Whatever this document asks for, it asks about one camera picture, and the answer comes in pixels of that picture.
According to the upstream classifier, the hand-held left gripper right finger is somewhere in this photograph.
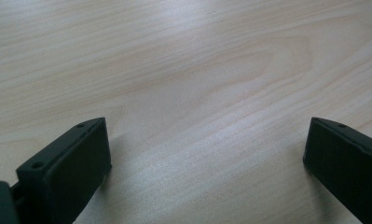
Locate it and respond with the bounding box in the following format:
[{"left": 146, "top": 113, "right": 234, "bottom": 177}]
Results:
[{"left": 302, "top": 117, "right": 372, "bottom": 224}]

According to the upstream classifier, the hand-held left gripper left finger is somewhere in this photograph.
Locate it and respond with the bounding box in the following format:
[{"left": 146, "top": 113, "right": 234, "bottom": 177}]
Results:
[{"left": 10, "top": 117, "right": 113, "bottom": 224}]

